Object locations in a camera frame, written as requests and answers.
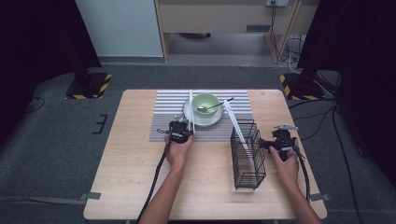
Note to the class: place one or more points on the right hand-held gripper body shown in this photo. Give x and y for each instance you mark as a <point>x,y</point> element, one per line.
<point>282,138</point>

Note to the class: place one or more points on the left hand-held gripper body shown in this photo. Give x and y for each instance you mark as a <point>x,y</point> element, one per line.
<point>178,130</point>

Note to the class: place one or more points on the person's left hand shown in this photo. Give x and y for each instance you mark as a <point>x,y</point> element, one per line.
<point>179,154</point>

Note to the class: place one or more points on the person's right hand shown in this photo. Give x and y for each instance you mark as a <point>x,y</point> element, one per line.
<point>288,171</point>

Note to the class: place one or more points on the white plate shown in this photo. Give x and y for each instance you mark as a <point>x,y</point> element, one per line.
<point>186,113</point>

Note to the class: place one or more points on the grey striped placemat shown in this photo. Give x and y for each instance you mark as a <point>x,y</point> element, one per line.
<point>165,105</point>

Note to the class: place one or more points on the green bowl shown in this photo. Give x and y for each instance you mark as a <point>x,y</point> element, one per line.
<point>205,101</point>

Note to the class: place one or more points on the metal spoon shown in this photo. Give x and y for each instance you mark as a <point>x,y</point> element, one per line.
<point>214,106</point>

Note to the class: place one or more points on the black yellow striped stand base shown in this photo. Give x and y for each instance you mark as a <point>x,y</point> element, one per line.
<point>88,85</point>
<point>300,88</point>

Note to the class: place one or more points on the grey tape piece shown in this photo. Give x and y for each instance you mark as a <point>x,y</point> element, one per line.
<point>320,197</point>
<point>91,196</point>

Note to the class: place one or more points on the grey desk label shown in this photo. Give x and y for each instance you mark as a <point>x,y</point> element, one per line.
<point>257,28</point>

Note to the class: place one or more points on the dark curtain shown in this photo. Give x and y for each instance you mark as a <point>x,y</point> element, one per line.
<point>358,46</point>
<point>37,46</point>

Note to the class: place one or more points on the light wooden desk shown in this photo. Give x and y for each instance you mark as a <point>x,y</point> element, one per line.
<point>218,15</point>

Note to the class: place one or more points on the white power outlet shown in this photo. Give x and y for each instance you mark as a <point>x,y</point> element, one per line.
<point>277,2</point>

